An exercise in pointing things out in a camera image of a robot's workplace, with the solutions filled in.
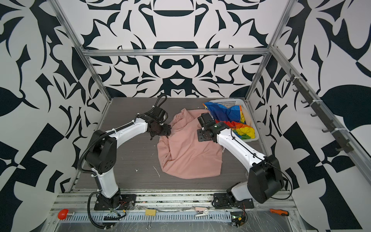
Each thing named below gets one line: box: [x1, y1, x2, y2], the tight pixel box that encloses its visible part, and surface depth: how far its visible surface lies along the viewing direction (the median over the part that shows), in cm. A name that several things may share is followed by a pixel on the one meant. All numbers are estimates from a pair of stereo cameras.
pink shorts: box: [156, 108, 223, 180], surface depth 91 cm
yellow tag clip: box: [145, 209, 157, 217], surface depth 73 cm
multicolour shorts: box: [202, 101, 256, 140], surface depth 102 cm
